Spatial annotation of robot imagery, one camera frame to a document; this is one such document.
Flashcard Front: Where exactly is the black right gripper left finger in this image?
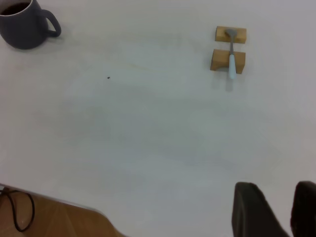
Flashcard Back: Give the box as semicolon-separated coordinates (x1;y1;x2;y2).
231;182;291;237

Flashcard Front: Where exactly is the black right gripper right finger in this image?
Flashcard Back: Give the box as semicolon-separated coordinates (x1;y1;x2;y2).
291;181;316;237

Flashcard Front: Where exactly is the metal spoon with white handle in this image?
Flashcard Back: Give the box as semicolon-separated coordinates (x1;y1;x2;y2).
224;28;238;79

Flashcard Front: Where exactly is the dark grey ceramic mug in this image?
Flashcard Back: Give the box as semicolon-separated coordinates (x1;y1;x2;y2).
0;0;62;50

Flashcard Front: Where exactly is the arched wooden block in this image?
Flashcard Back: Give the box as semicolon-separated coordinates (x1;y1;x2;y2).
210;48;246;74

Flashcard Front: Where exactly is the rectangular wooden block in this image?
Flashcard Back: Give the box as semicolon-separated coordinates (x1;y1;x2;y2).
215;26;247;45

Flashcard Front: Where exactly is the thin black cable loop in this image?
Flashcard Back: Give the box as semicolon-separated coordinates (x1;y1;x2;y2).
0;189;35;232

